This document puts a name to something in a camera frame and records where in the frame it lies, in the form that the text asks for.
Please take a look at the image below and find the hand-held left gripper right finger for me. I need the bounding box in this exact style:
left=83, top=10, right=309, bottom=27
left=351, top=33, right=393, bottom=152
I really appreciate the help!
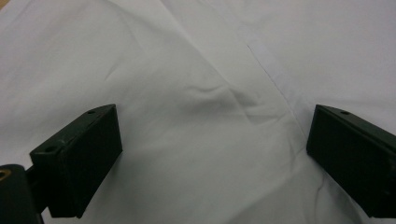
left=305, top=104, right=396, bottom=218

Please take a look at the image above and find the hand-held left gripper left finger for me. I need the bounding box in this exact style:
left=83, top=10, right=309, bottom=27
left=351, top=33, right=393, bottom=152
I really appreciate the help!
left=29, top=104, right=123, bottom=219

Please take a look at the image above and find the white short-sleeved shirt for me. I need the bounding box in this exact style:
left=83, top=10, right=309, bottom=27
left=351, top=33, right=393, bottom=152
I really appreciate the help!
left=0, top=0, right=396, bottom=224

